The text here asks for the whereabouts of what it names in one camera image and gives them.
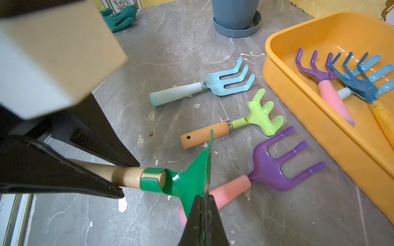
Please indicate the potted green plant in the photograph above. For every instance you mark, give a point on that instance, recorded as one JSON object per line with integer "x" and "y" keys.
{"x": 236, "y": 18}

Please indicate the light blue hand fork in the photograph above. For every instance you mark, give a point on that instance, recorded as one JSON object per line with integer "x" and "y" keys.
{"x": 213, "y": 83}

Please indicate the purple fork pink handle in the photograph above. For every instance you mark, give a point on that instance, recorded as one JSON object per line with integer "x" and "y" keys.
{"x": 266, "y": 169}

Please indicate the dark green hand rake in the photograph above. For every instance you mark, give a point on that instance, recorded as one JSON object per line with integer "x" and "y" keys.
{"x": 195, "y": 181}

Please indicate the blue rake yellow handle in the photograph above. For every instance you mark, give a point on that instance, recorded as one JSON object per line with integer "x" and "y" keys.
{"x": 366, "y": 89}

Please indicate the yellow storage tray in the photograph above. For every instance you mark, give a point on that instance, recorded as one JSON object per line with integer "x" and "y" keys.
{"x": 362, "y": 151}

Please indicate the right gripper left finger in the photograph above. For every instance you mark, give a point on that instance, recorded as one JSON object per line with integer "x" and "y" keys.
{"x": 30, "y": 166}

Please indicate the purple rake pink handle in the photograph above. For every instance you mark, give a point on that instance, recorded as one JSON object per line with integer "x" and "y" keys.
{"x": 327, "y": 91}

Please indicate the green rubber glove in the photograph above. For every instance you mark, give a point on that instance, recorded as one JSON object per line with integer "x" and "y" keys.
{"x": 119, "y": 21}

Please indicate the light green hand rake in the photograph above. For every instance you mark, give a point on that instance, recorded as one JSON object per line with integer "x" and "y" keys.
{"x": 259, "y": 115}

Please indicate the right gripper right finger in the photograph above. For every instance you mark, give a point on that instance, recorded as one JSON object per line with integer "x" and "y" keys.
{"x": 204, "y": 226}

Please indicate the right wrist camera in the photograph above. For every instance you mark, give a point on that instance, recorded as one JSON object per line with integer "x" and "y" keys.
{"x": 53, "y": 55}

